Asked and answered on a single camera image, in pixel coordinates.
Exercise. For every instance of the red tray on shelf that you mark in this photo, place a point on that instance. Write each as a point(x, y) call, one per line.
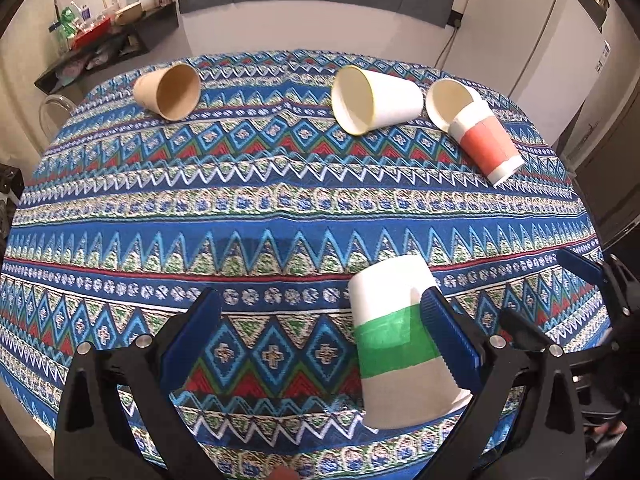
point(96, 31)

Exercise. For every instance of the brown kraft paper cup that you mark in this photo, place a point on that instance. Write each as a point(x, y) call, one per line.
point(172, 92)

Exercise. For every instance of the black wall shelf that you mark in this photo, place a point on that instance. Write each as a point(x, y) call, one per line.
point(116, 46)

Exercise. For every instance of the orange banded white paper cup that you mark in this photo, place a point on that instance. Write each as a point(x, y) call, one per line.
point(480, 134)

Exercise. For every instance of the blue patterned tablecloth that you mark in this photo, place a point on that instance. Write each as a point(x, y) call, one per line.
point(261, 195)

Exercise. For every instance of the green banded white paper cup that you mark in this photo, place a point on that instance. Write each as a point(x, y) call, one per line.
point(405, 382)

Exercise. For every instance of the white cup with yellow rim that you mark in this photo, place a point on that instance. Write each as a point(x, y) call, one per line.
point(363, 101)

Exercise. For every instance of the white refrigerator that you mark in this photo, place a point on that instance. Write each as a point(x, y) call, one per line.
point(544, 55)

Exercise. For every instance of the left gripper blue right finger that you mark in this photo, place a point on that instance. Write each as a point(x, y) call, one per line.
point(454, 338)

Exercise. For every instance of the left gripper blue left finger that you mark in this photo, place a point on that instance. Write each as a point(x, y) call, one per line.
point(184, 336)

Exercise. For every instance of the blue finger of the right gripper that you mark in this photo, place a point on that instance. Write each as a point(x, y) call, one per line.
point(525, 334)
point(586, 269)

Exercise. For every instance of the green bottle on shelf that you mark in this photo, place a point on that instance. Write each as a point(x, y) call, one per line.
point(63, 31)

